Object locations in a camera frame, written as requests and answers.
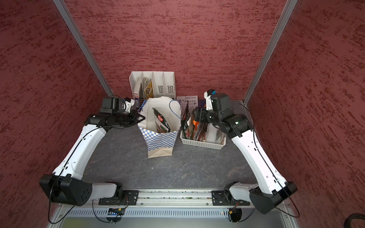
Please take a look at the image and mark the white printed booklet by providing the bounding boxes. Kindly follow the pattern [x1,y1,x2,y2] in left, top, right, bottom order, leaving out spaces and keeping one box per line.
[176,96,199,117]

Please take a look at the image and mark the aluminium corner post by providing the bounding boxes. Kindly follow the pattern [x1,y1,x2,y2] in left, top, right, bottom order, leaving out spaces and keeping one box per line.
[243,0,298,106]
[53,0,115,97]

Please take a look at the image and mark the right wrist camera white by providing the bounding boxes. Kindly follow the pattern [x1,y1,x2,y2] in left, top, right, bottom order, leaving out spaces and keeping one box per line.
[204,89,231,112]

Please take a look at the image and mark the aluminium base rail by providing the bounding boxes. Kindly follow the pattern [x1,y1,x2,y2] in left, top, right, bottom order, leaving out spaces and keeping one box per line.
[47,189,299,228]

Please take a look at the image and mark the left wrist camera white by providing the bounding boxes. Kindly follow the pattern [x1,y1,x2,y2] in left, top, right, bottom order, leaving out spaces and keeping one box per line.
[100,97,135,115]

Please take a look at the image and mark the white perforated plastic basket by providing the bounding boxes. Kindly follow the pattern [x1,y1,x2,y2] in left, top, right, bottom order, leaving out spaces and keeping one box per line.
[180,118,226,150]

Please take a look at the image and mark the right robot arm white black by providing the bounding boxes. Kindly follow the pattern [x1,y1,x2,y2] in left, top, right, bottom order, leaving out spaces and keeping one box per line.
[194,107,298,214]

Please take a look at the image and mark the white magazine file organizer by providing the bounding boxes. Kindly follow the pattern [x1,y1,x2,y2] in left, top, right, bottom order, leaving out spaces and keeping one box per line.
[129,71,176,101]

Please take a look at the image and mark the yellow packet in organizer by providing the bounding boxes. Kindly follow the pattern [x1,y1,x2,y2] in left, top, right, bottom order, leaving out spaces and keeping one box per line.
[142,78,154,100]

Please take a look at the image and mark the black red condiment packet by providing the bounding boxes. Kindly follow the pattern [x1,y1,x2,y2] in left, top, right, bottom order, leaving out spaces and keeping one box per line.
[153,108,171,134]

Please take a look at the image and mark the blue checkered paper bag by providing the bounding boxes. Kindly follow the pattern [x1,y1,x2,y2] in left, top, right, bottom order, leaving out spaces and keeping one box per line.
[138,97,181,158]

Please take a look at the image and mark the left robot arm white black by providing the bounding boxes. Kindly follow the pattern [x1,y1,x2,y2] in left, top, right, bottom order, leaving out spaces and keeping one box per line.
[40,110,145,206]

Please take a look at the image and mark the right aluminium corner post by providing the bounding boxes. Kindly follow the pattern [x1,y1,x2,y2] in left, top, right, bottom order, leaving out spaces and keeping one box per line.
[243,0,298,106]

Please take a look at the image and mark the orange condiment packet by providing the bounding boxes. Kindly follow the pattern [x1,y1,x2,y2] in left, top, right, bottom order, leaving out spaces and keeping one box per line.
[189,116,207,142]

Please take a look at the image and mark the left aluminium corner post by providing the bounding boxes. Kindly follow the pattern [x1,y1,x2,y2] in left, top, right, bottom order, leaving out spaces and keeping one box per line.
[53,0,115,97]

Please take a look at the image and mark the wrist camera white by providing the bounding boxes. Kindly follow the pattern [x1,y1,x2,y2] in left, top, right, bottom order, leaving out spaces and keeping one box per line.
[204,89,231,112]
[100,97,135,115]

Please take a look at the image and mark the black green condiment packet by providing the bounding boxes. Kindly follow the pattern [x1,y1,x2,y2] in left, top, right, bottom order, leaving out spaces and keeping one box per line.
[181,101,191,139]

